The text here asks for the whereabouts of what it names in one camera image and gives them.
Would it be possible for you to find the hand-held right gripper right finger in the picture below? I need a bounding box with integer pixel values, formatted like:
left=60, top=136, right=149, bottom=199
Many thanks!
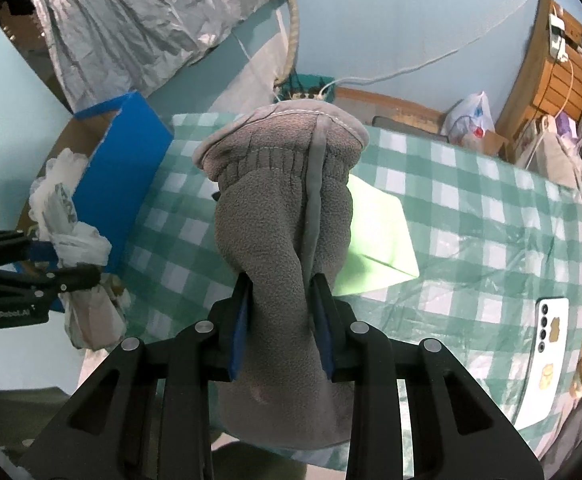
left=311, top=274, right=544, bottom=480

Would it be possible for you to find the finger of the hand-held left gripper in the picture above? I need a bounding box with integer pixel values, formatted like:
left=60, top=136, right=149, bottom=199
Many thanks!
left=0, top=230, right=60, bottom=266
left=0, top=265, right=102, bottom=296

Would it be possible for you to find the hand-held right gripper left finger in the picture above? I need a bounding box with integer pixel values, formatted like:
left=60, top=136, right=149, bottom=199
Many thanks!
left=18, top=274, right=254, bottom=480

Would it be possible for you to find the white mesh bath pouf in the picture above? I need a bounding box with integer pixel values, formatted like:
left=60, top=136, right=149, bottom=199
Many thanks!
left=46, top=149, right=92, bottom=181

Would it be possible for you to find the grey fleece mitten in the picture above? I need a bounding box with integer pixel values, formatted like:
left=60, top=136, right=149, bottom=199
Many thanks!
left=192, top=101, right=370, bottom=450

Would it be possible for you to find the blue cardboard box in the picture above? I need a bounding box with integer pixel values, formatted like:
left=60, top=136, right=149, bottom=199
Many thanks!
left=18, top=91, right=174, bottom=283

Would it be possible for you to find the light green paper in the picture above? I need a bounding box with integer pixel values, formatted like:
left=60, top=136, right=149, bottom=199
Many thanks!
left=333, top=175, right=420, bottom=297

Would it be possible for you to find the green checked tablecloth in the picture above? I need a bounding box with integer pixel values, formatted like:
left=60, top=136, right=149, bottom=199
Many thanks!
left=78, top=112, right=582, bottom=471

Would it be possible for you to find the white smartphone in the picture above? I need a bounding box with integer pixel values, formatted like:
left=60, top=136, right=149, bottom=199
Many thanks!
left=518, top=297, right=570, bottom=428

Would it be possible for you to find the grey seat cushion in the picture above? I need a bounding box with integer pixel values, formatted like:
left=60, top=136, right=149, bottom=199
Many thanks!
left=372, top=116, right=446, bottom=136

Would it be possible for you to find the wooden low board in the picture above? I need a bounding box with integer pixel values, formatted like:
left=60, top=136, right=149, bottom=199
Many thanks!
left=336, top=87, right=448, bottom=124

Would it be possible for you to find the teal plastic crate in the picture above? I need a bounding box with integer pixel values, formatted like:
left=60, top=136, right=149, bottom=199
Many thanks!
left=276, top=72, right=336, bottom=104

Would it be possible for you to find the silver foil curtain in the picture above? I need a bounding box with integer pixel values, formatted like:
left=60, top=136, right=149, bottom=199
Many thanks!
left=13, top=0, right=284, bottom=113

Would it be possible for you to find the brown cardboard box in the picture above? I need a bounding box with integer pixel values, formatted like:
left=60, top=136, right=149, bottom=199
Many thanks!
left=466, top=130, right=510, bottom=161

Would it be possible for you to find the white blue plastic bag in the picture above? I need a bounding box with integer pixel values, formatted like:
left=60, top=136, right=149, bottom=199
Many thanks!
left=443, top=91, right=495, bottom=148

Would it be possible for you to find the grey green duvet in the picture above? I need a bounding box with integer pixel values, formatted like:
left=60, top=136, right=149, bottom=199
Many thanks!
left=541, top=385, right=582, bottom=478

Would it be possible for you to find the wooden headboard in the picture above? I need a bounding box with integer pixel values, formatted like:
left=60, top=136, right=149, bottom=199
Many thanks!
left=498, top=0, right=582, bottom=142

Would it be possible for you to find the purple white box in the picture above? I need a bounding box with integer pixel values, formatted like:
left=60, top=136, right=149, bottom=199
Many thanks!
left=556, top=112, right=580, bottom=139

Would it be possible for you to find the white power strip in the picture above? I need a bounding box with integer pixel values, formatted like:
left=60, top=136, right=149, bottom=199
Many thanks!
left=548, top=12, right=570, bottom=63

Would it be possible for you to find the long white wall cable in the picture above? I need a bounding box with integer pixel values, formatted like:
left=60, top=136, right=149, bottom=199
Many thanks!
left=321, top=0, right=542, bottom=97

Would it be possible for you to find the beige rope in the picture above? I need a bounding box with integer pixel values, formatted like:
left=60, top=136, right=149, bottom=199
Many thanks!
left=271, top=0, right=300, bottom=86

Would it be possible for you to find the white charging cable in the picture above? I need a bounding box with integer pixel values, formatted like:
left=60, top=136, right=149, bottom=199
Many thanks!
left=546, top=60, right=574, bottom=127

